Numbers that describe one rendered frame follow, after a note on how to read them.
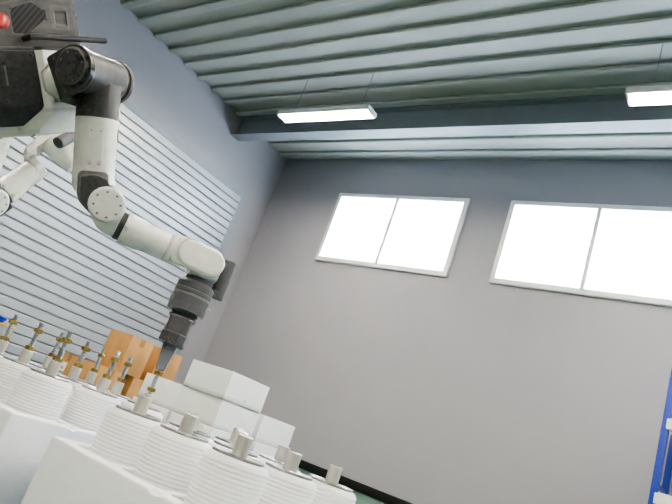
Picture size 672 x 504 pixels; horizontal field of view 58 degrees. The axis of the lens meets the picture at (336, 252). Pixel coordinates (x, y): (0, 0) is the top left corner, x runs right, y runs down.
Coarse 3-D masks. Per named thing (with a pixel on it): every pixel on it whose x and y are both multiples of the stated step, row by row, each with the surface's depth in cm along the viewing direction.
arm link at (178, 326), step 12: (180, 300) 137; (192, 300) 137; (204, 300) 139; (180, 312) 137; (192, 312) 137; (204, 312) 140; (168, 324) 135; (180, 324) 135; (192, 324) 138; (168, 336) 132; (180, 336) 133; (180, 348) 139
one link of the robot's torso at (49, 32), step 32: (0, 0) 127; (32, 0) 132; (64, 0) 138; (0, 32) 128; (32, 32) 133; (64, 32) 138; (0, 64) 126; (32, 64) 130; (0, 96) 127; (32, 96) 131; (0, 128) 132; (32, 128) 134; (64, 128) 139
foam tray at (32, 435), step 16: (0, 400) 115; (0, 416) 105; (16, 416) 105; (32, 416) 108; (0, 432) 103; (16, 432) 105; (32, 432) 107; (48, 432) 109; (64, 432) 112; (80, 432) 114; (0, 448) 103; (16, 448) 105; (32, 448) 107; (0, 464) 103; (16, 464) 105; (32, 464) 107; (0, 480) 103; (16, 480) 105; (0, 496) 104; (16, 496) 106
